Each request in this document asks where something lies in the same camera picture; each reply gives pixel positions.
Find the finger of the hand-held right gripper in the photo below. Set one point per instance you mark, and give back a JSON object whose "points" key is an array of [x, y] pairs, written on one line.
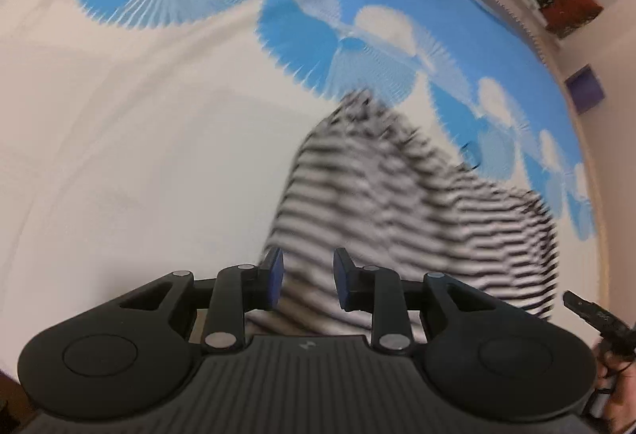
{"points": [[603, 319]]}

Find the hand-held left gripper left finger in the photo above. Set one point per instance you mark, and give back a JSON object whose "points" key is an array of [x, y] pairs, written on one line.
{"points": [[273, 277]]}

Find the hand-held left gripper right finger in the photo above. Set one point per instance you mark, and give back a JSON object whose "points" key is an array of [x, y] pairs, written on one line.
{"points": [[343, 277]]}

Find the striped and white hooded top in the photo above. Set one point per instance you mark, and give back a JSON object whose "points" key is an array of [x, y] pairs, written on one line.
{"points": [[397, 215]]}

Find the person's right hand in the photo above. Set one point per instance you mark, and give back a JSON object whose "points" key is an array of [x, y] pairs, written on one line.
{"points": [[621, 394]]}

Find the blue and white printed bedsheet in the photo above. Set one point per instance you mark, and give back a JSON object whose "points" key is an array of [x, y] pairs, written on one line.
{"points": [[124, 141]]}

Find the purple box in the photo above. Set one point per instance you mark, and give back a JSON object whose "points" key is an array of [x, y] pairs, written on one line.
{"points": [[586, 88]]}

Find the dark red cushion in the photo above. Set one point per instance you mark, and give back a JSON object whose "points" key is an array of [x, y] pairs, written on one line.
{"points": [[571, 6]]}

